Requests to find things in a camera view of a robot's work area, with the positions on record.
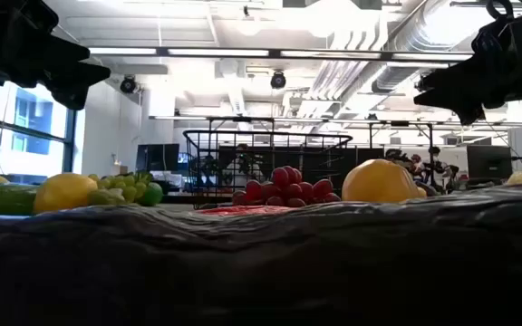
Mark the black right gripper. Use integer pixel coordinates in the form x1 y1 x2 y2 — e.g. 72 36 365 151
413 17 522 127

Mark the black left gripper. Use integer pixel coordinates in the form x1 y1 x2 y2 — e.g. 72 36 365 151
0 0 111 111

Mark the large orange mango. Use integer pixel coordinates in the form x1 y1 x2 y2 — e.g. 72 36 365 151
341 158 423 204

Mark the green grape bunch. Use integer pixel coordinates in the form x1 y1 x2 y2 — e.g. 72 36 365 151
86 171 153 207

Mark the green lime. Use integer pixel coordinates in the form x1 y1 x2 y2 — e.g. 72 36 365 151
139 181 165 207

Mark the red grape bunch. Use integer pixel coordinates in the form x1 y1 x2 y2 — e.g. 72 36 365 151
231 165 343 208

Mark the black ceiling spotlight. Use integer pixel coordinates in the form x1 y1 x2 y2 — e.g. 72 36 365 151
119 74 139 95
269 70 287 91

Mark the person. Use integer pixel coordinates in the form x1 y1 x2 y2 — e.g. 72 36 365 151
224 143 265 187
385 148 410 167
426 145 446 180

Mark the large window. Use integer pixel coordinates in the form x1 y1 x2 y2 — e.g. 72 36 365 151
0 79 79 185

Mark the black monitor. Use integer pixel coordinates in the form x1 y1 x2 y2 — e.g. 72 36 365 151
466 144 514 180
135 143 181 173

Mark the long linear ceiling light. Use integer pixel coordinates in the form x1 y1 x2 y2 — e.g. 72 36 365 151
148 114 522 129
87 44 475 63

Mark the red orange carrot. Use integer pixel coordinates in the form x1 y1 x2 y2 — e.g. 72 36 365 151
196 205 295 217

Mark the silver ventilation duct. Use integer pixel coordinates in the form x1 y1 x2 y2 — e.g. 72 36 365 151
369 0 475 94

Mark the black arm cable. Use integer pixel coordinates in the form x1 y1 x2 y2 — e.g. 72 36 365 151
484 0 522 23

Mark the black wire basket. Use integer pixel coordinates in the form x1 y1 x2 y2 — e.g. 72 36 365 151
182 129 354 210

